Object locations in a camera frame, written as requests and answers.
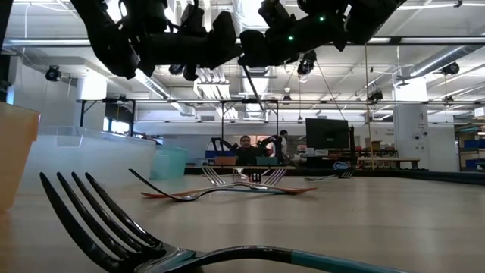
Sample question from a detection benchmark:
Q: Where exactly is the round silver ceiling duct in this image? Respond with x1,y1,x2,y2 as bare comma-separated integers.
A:
396,45,485,79
233,66,285,118

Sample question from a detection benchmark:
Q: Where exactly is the yellow hanging cord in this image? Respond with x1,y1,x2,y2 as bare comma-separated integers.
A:
362,43,376,171

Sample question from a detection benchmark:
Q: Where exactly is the silver fork orange handle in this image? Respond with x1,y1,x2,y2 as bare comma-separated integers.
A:
139,168,289,199
200,166,319,195

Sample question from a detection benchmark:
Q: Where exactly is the black-handled fork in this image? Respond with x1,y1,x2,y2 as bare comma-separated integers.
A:
305,168,355,182

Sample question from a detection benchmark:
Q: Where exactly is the white square column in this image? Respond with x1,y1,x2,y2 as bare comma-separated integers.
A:
393,77,430,171
75,77,108,132

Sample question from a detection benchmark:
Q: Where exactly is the black truss frame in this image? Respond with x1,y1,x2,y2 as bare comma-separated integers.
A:
77,97,281,151

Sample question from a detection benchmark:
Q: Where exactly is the clear translucent plastic bin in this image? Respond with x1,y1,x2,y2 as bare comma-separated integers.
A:
18,125,157,194

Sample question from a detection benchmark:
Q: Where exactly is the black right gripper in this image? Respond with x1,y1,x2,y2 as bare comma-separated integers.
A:
239,0,348,68

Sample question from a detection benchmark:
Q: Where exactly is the black monitor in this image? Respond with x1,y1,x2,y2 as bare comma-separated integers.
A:
305,118,350,151

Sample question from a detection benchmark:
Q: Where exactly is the black aluminium rig frame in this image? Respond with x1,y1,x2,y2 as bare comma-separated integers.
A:
0,0,485,186

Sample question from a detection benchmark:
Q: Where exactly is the cardboard box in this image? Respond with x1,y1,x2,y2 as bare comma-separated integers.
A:
364,136,383,152

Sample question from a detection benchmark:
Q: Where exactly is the teal translucent plastic bin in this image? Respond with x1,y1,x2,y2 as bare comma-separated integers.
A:
149,146,189,181

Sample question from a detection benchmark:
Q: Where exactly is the orange translucent plastic bin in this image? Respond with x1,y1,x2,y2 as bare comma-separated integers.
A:
0,101,41,213

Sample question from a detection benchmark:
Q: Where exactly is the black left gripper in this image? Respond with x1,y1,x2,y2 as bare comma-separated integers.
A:
138,0,243,81

